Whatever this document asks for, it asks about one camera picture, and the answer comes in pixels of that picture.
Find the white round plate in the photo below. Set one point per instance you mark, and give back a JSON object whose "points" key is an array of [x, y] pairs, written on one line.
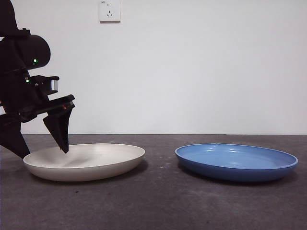
{"points": [[103, 159]]}

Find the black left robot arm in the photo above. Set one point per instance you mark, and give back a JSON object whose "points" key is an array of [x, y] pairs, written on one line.
{"points": [[14, 48]]}

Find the blue round plate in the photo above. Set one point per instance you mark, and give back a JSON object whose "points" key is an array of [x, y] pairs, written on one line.
{"points": [[227, 158]]}

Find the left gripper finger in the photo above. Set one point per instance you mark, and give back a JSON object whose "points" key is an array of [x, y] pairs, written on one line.
{"points": [[60, 127], [12, 136]]}

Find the white wall socket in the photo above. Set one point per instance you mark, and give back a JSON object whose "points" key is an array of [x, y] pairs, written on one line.
{"points": [[109, 12]]}

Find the pale grey left wrist camera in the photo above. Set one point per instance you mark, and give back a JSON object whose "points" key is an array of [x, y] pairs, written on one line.
{"points": [[54, 85]]}

